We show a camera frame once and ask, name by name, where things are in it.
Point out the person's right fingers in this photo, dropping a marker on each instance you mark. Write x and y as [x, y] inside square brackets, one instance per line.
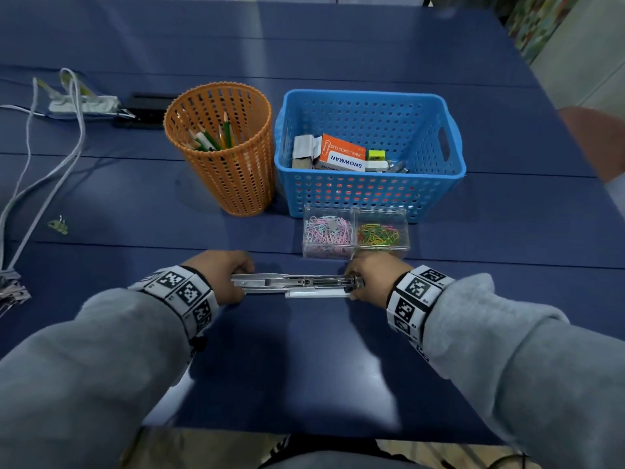
[354, 267]

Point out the black flat device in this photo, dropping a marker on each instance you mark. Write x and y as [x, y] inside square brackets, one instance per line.
[144, 112]

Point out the person's right forearm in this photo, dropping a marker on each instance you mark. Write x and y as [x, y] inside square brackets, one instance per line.
[517, 376]

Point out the person's right hand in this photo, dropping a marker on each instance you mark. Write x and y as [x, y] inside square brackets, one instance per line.
[378, 278]

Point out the colourful patterned mat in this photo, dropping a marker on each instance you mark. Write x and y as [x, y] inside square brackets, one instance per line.
[537, 21]

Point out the silver stapler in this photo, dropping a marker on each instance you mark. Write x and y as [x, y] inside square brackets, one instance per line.
[293, 283]

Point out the silver metal connectors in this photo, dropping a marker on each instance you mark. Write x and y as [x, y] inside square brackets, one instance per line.
[12, 290]

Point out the person's left forearm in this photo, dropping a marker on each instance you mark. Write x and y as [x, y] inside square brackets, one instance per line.
[88, 376]

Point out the person's left hand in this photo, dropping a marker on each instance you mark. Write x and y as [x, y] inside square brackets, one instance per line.
[215, 271]

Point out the person's left fingers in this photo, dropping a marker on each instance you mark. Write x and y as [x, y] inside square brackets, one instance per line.
[242, 265]

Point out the white power strip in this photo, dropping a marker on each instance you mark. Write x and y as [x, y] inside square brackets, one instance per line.
[93, 104]

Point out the orange perforated pen holder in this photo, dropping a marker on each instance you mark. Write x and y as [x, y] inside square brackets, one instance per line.
[239, 175]

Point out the white and green pencil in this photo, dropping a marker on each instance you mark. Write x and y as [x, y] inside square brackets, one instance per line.
[202, 140]

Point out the white marker wristband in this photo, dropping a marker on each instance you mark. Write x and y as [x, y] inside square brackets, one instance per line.
[415, 300]
[183, 293]

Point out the orange and white staple box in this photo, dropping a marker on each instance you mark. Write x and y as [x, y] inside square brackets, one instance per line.
[341, 153]

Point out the yellow small eraser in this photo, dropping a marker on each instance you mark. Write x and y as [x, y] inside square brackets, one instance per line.
[376, 154]

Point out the clear box of pink paperclips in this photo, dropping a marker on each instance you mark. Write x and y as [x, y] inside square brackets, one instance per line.
[328, 234]

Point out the silver metal clip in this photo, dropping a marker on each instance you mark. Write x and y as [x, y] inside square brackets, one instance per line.
[398, 167]

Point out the grey and white small box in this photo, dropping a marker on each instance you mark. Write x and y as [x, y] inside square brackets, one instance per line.
[303, 150]

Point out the white small eraser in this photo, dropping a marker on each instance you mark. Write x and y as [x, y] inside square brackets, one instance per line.
[376, 166]

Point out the brown chair seat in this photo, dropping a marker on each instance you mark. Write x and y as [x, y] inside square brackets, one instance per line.
[595, 141]

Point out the green small binder clip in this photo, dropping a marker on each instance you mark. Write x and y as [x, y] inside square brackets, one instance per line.
[58, 225]

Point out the blue perforated plastic basket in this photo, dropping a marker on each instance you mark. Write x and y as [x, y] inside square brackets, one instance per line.
[371, 190]

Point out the clear box of coloured paperclips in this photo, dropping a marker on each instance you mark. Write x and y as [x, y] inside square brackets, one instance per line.
[381, 234]

